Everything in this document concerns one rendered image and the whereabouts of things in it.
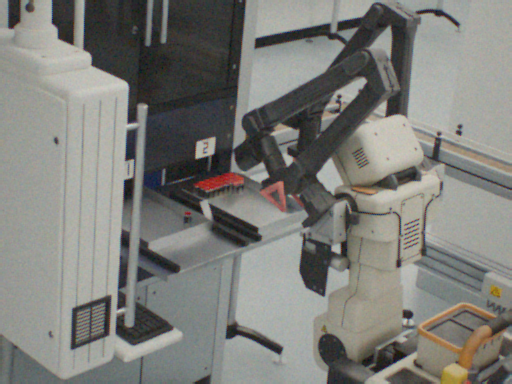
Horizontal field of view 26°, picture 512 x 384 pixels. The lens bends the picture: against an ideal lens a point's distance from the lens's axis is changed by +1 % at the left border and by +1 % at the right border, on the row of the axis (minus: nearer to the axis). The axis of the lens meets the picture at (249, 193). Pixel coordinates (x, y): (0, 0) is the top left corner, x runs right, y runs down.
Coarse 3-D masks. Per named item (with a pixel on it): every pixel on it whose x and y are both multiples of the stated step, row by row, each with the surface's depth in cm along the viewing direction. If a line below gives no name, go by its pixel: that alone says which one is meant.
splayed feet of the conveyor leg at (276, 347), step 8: (232, 328) 438; (240, 328) 440; (248, 328) 441; (232, 336) 440; (248, 336) 440; (256, 336) 440; (264, 336) 441; (264, 344) 440; (272, 344) 440; (280, 344) 442; (280, 352) 441; (280, 360) 443
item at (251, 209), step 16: (256, 192) 374; (224, 208) 360; (240, 208) 361; (256, 208) 362; (272, 208) 363; (288, 208) 365; (240, 224) 347; (256, 224) 351; (272, 224) 346; (288, 224) 352
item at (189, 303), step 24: (216, 264) 395; (144, 288) 371; (168, 288) 380; (192, 288) 390; (216, 288) 400; (168, 312) 385; (192, 312) 394; (192, 336) 399; (24, 360) 342; (120, 360) 375; (144, 360) 384; (168, 360) 394; (192, 360) 404
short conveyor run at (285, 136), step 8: (336, 104) 438; (328, 112) 441; (320, 120) 427; (328, 120) 433; (280, 128) 419; (288, 128) 419; (320, 128) 429; (280, 136) 414; (288, 136) 418; (296, 136) 422; (280, 144) 416; (288, 144) 420
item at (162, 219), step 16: (144, 192) 362; (128, 208) 353; (144, 208) 354; (160, 208) 355; (176, 208) 353; (128, 224) 342; (144, 224) 344; (160, 224) 345; (176, 224) 346; (192, 224) 347; (208, 224) 342; (144, 240) 326; (160, 240) 329; (176, 240) 334
